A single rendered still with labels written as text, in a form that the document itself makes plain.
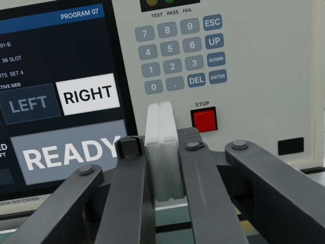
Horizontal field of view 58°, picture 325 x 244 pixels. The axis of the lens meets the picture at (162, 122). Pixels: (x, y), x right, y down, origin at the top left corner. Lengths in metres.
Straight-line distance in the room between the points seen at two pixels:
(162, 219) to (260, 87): 0.15
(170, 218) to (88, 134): 0.11
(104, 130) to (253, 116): 0.14
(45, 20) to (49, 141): 0.10
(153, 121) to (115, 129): 0.12
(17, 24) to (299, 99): 0.25
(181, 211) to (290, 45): 0.17
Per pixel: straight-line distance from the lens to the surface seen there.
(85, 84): 0.26
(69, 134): 0.28
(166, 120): 0.15
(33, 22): 0.27
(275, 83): 0.28
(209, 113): 0.26
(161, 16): 0.25
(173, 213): 0.27
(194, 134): 0.15
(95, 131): 0.27
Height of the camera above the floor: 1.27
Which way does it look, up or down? 18 degrees down
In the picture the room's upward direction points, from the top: 9 degrees counter-clockwise
